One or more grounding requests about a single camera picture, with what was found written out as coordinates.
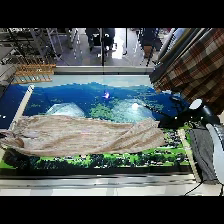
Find checked shirt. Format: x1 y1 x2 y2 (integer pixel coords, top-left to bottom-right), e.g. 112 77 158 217
149 28 224 115

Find grey garment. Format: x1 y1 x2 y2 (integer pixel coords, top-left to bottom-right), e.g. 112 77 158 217
189 127 220 185

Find beige trousers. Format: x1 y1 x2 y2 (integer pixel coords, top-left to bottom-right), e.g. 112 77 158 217
0 114 167 158

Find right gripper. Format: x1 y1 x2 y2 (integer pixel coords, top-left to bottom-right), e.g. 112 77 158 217
157 114 178 130

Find black cable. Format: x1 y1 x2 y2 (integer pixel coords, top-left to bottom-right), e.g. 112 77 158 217
184 180 205 197

